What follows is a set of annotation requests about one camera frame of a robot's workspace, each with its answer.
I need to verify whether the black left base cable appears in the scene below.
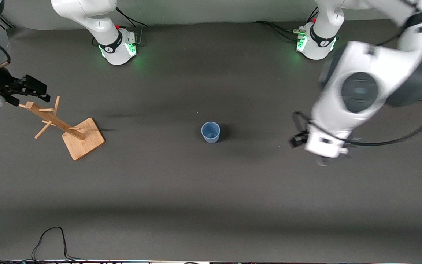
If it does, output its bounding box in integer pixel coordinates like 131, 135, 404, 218
253, 7, 319, 41

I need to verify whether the black base cable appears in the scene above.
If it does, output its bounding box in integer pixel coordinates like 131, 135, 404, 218
253, 7, 319, 41
116, 7, 149, 46

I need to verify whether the blue plastic cup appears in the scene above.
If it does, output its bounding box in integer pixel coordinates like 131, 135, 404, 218
201, 121, 221, 144

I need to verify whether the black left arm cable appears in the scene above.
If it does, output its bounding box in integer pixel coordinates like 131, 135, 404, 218
292, 99, 422, 147

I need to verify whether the wooden cup rack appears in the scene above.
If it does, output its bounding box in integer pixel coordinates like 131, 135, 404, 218
19, 95, 106, 161

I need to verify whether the black looped cable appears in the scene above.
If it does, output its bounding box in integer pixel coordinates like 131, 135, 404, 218
32, 227, 87, 262

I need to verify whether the black right base cable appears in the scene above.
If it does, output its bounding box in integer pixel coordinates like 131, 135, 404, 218
116, 7, 149, 46

